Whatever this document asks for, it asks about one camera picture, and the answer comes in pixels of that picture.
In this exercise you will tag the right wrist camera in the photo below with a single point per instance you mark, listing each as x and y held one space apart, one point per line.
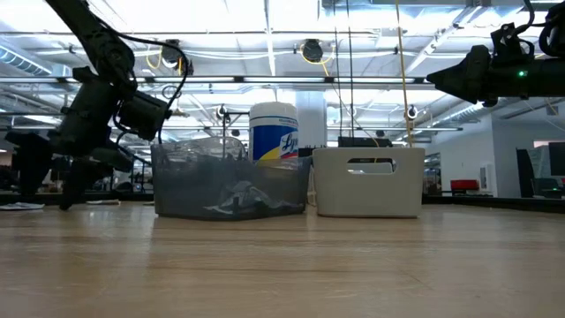
512 44

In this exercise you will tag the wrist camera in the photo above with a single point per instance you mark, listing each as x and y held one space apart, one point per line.
512 44
143 115

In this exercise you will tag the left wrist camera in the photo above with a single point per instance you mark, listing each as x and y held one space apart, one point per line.
143 115

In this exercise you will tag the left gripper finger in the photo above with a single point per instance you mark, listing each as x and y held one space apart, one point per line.
88 165
31 163

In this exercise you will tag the black standing panel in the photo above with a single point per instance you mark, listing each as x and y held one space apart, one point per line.
525 172

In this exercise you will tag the black wall screen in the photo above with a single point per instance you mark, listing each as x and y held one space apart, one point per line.
557 158

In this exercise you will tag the grey translucent plastic bin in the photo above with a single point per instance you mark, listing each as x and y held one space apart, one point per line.
190 185

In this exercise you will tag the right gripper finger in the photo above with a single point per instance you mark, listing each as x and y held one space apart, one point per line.
479 96
463 73

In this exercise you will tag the white blue square packet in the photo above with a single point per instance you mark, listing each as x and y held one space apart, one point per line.
247 194
284 205
22 206
103 202

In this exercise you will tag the red box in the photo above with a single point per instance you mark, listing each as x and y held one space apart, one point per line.
464 184

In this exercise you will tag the long ceiling light bar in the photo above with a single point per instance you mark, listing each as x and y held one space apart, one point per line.
282 79

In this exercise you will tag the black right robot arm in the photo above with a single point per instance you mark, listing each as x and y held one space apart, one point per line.
554 31

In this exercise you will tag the Lysol wipes canister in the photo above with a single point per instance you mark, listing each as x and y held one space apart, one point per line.
273 128

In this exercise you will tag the small black ceiling reel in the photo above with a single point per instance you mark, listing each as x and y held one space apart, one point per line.
222 110
411 111

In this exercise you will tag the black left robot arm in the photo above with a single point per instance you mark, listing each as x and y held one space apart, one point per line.
88 31

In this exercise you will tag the white building column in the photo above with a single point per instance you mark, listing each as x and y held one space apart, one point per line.
311 115

